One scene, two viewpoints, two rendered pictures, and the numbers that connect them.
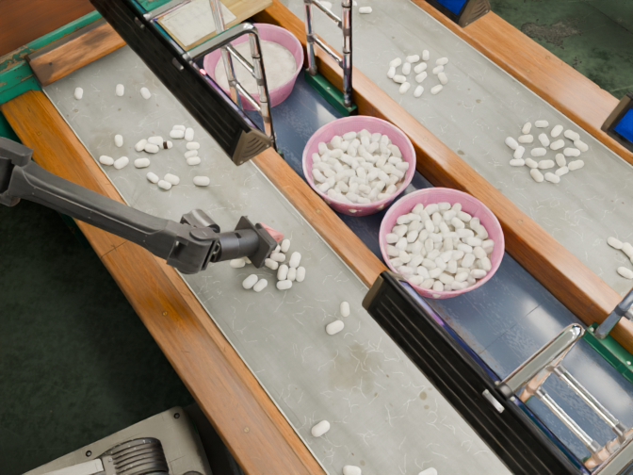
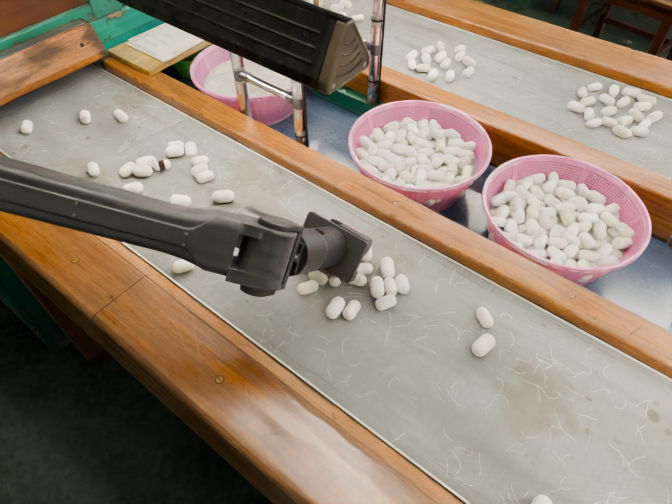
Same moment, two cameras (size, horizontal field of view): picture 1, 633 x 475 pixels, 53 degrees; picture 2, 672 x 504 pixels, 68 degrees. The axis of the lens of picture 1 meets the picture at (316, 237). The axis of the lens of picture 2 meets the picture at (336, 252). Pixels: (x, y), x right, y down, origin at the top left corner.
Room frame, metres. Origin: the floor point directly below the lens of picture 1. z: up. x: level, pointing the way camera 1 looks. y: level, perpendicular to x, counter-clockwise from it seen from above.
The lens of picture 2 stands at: (0.26, 0.28, 1.35)
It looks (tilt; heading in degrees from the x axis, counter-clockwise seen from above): 50 degrees down; 341
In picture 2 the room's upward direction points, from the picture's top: straight up
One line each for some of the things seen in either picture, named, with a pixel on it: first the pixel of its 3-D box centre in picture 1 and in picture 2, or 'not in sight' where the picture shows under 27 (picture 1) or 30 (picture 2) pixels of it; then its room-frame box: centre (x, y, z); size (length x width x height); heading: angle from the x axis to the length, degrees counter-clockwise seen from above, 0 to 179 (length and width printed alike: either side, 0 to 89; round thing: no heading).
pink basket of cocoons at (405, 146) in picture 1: (358, 171); (416, 160); (0.91, -0.12, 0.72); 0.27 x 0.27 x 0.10
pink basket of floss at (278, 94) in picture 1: (255, 71); (253, 83); (1.28, 0.12, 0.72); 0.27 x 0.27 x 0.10
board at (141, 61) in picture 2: (209, 15); (185, 34); (1.47, 0.24, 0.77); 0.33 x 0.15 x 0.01; 123
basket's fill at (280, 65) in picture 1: (256, 73); (254, 88); (1.28, 0.12, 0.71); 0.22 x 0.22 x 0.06
